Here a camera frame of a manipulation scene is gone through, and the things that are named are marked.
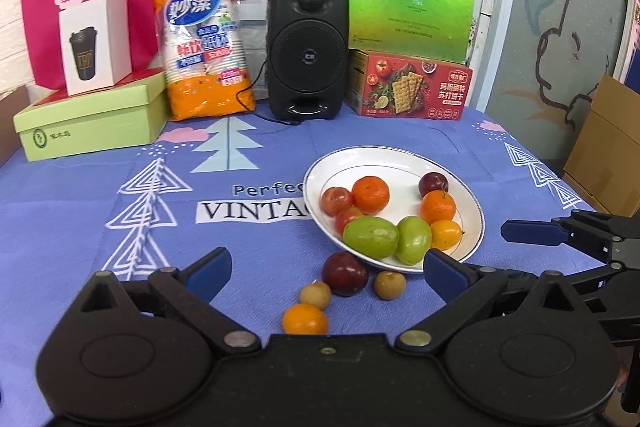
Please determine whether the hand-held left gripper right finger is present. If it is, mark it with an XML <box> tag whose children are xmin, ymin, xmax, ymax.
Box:
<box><xmin>395</xmin><ymin>248</ymin><xmax>586</xmax><ymax>355</ymax></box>

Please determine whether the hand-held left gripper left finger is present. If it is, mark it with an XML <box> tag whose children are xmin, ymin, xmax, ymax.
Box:
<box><xmin>70</xmin><ymin>247</ymin><xmax>262</xmax><ymax>355</ymax></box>

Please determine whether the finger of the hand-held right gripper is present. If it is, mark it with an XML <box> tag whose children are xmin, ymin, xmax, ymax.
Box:
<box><xmin>501</xmin><ymin>209</ymin><xmax>640</xmax><ymax>263</ymax></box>
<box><xmin>565</xmin><ymin>261</ymin><xmax>640</xmax><ymax>314</ymax></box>

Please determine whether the small orange kumquat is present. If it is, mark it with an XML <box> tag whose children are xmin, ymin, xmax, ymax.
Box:
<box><xmin>282</xmin><ymin>303</ymin><xmax>329</xmax><ymax>337</ymax></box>
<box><xmin>429</xmin><ymin>220</ymin><xmax>462</xmax><ymax>251</ymax></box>

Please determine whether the round green plum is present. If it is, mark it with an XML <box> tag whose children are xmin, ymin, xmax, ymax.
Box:
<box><xmin>396</xmin><ymin>216</ymin><xmax>433</xmax><ymax>266</ymax></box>

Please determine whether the brown longan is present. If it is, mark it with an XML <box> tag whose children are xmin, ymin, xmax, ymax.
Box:
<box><xmin>373</xmin><ymin>271</ymin><xmax>406</xmax><ymax>301</ymax></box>
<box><xmin>299</xmin><ymin>281</ymin><xmax>333</xmax><ymax>310</ymax></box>

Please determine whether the orange tangerine with stem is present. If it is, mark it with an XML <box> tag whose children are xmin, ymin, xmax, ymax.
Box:
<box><xmin>420</xmin><ymin>190</ymin><xmax>457</xmax><ymax>225</ymax></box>

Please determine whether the dark purple plum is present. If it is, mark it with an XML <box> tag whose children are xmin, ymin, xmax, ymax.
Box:
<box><xmin>419</xmin><ymin>172</ymin><xmax>449</xmax><ymax>196</ymax></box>
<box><xmin>322</xmin><ymin>252</ymin><xmax>370</xmax><ymax>297</ymax></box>

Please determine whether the white plate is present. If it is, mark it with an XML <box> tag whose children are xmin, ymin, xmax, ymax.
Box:
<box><xmin>302</xmin><ymin>146</ymin><xmax>486</xmax><ymax>274</ymax></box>

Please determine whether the blue printed tablecloth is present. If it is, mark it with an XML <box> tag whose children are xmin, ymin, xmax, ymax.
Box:
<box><xmin>0</xmin><ymin>107</ymin><xmax>616</xmax><ymax>358</ymax></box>

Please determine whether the open brown cardboard box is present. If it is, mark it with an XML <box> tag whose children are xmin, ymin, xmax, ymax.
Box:
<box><xmin>564</xmin><ymin>74</ymin><xmax>640</xmax><ymax>215</ymax></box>

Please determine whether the red cracker box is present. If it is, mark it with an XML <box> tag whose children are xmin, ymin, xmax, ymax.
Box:
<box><xmin>345</xmin><ymin>49</ymin><xmax>473</xmax><ymax>122</ymax></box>

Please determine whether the light green shoe box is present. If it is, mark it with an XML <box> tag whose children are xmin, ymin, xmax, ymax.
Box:
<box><xmin>13</xmin><ymin>69</ymin><xmax>171</xmax><ymax>162</ymax></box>

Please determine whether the orange paper cup pack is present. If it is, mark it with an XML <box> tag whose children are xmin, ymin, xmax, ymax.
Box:
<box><xmin>152</xmin><ymin>0</ymin><xmax>257</xmax><ymax>122</ymax></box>

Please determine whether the black speaker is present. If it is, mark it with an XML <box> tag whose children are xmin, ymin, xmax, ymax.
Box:
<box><xmin>266</xmin><ymin>0</ymin><xmax>350</xmax><ymax>120</ymax></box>

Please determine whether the brown cardboard box with label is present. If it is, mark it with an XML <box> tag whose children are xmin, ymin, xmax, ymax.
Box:
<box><xmin>0</xmin><ymin>84</ymin><xmax>31</xmax><ymax>168</ymax></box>

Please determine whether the white cup box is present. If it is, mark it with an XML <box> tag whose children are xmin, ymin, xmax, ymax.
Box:
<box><xmin>59</xmin><ymin>0</ymin><xmax>133</xmax><ymax>96</ymax></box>

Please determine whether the shiny green gift box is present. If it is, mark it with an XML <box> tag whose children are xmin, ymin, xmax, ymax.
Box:
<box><xmin>336</xmin><ymin>0</ymin><xmax>478</xmax><ymax>65</ymax></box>

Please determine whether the black speaker cable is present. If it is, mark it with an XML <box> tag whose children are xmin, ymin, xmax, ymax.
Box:
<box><xmin>235</xmin><ymin>62</ymin><xmax>301</xmax><ymax>128</ymax></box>

